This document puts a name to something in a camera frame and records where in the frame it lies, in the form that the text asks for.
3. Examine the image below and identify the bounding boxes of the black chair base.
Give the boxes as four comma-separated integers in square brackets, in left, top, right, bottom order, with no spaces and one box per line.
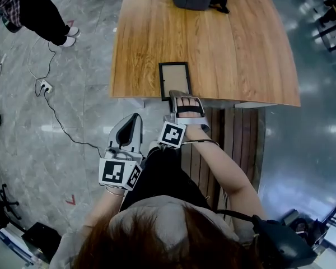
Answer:
[0,182,21,242]

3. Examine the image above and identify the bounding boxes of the person's grey top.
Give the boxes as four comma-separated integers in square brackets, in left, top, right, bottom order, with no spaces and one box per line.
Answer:
[49,194,240,269]

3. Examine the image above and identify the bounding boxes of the black power cable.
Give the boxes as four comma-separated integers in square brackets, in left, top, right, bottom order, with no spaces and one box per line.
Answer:
[43,90,109,154]
[34,40,57,97]

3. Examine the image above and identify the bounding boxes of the person's black trousers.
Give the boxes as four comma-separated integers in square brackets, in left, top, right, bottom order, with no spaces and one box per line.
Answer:
[120,143,213,211]

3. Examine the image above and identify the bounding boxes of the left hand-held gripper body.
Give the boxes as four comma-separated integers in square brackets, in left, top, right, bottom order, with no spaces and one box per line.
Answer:
[98,147,144,192]

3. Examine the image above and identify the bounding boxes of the person's right hand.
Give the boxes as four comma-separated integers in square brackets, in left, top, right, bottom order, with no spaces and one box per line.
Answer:
[176,96,200,108]

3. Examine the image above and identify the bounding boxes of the black shoulder pouch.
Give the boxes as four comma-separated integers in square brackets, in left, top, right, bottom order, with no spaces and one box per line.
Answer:
[251,214,318,269]

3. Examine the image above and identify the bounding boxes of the person's right forearm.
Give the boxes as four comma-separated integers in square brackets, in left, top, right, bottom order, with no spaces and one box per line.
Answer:
[184,123,268,221]

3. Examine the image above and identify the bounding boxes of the black picture frame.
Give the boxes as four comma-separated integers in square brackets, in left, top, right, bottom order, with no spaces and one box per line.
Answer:
[158,61,193,103]

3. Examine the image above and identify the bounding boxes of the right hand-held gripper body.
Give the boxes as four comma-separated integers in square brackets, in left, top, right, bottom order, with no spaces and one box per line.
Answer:
[157,95,213,150]

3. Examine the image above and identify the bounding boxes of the wooden high table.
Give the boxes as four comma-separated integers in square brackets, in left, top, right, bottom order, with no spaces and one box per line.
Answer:
[318,3,336,53]

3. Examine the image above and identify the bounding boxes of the wooden slatted bench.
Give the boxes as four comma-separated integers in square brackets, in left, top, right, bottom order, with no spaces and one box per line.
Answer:
[181,106,266,207]

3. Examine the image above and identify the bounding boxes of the white power strip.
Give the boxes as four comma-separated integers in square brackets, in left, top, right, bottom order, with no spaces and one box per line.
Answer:
[36,80,53,94]

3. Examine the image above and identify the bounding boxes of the white power cable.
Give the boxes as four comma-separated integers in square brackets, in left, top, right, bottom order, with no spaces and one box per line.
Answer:
[27,36,45,81]

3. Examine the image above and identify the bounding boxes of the black box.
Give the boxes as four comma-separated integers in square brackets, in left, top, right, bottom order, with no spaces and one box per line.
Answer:
[21,221,63,265]

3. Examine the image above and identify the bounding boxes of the person's left forearm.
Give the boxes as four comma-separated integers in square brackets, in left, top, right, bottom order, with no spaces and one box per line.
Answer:
[82,185,127,231]

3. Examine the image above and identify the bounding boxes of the wooden table top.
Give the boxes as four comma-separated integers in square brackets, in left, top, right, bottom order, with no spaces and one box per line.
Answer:
[109,0,301,109]

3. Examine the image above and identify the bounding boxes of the thin wrist bangle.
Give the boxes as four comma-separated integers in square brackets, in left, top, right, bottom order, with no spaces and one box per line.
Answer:
[105,186,126,198]

